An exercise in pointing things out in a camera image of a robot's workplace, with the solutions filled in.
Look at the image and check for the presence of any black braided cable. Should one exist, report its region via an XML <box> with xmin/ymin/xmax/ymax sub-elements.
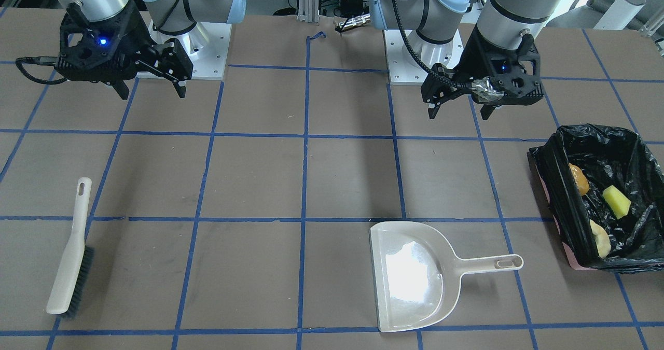
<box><xmin>15</xmin><ymin>55</ymin><xmax>68</xmax><ymax>86</ymax></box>
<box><xmin>389</xmin><ymin>0</ymin><xmax>478</xmax><ymax>89</ymax></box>

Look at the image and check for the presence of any pink bin tray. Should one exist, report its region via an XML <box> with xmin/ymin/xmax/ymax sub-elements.
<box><xmin>538</xmin><ymin>174</ymin><xmax>594</xmax><ymax>271</ymax></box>

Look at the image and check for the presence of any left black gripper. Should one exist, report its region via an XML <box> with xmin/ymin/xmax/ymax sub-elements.
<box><xmin>421</xmin><ymin>29</ymin><xmax>545</xmax><ymax>121</ymax></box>

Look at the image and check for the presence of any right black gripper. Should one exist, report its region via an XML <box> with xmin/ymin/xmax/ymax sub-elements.
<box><xmin>54</xmin><ymin>0</ymin><xmax>193</xmax><ymax>101</ymax></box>

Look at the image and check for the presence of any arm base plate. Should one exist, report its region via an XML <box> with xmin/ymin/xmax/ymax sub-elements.
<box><xmin>384</xmin><ymin>31</ymin><xmax>473</xmax><ymax>87</ymax></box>
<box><xmin>149</xmin><ymin>22</ymin><xmax>234</xmax><ymax>80</ymax></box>

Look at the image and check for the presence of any orange yellow potato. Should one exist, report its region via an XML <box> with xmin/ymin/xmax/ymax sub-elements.
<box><xmin>568</xmin><ymin>163</ymin><xmax>590</xmax><ymax>196</ymax></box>

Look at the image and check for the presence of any pale yellow curved peel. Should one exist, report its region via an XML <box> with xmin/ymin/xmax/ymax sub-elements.
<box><xmin>589</xmin><ymin>219</ymin><xmax>612</xmax><ymax>258</ymax></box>

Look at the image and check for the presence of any black power adapter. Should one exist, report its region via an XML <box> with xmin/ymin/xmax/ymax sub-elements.
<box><xmin>340</xmin><ymin>0</ymin><xmax>364</xmax><ymax>15</ymax></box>

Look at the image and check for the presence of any beige plastic dustpan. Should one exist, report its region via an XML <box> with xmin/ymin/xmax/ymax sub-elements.
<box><xmin>369</xmin><ymin>221</ymin><xmax>524</xmax><ymax>332</ymax></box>

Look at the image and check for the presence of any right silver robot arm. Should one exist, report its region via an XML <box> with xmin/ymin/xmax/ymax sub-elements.
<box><xmin>36</xmin><ymin>0</ymin><xmax>505</xmax><ymax>119</ymax></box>

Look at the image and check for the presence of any beige hand brush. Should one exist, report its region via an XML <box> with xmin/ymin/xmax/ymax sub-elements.
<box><xmin>46</xmin><ymin>177</ymin><xmax>94</xmax><ymax>318</ymax></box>

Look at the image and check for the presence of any black trash bag bin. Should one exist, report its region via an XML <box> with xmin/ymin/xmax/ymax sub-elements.
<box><xmin>529</xmin><ymin>124</ymin><xmax>663</xmax><ymax>273</ymax></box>

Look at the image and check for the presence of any yellow green sponge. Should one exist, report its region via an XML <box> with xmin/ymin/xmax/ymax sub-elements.
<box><xmin>602</xmin><ymin>186</ymin><xmax>632</xmax><ymax>220</ymax></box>

